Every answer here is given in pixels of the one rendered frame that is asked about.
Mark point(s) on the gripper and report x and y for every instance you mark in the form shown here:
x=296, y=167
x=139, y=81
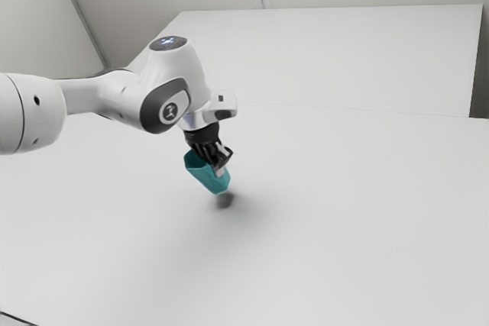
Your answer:
x=203, y=141

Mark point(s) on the teal faceted mug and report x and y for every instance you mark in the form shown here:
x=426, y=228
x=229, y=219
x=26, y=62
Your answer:
x=209, y=179

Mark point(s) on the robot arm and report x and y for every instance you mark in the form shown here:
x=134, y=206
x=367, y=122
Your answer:
x=114, y=89

